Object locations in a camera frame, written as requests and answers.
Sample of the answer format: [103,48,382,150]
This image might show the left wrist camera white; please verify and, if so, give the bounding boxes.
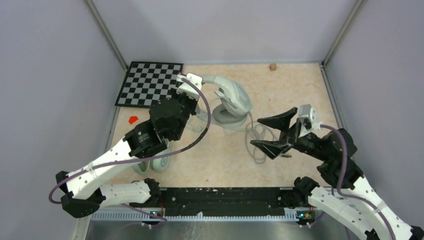
[176,73,203,100]

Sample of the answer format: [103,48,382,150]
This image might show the black white checkerboard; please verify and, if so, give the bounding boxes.
[115,61,184,108]

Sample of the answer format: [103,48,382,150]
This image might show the small wooden cube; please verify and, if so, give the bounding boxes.
[269,63,277,71]

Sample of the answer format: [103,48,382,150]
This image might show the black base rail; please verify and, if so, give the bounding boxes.
[155,187,327,218]

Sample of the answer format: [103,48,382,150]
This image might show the small red block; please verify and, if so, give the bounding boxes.
[128,115,139,125]

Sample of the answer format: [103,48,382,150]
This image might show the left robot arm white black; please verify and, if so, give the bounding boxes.
[55,93,199,218]

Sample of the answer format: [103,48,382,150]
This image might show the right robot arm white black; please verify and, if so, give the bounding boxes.
[251,104,424,240]

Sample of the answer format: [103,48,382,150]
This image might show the mint green headphones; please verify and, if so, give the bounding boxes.
[131,156,170,175]

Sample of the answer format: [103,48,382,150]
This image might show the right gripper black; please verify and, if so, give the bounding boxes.
[249,106,330,161]

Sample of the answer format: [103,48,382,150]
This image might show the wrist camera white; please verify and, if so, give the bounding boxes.
[176,73,203,100]
[298,104,322,131]

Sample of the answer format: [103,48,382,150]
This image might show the white gaming headphones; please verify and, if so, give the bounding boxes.
[195,74,253,130]

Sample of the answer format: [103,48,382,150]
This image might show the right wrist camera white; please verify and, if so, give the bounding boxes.
[298,104,322,131]

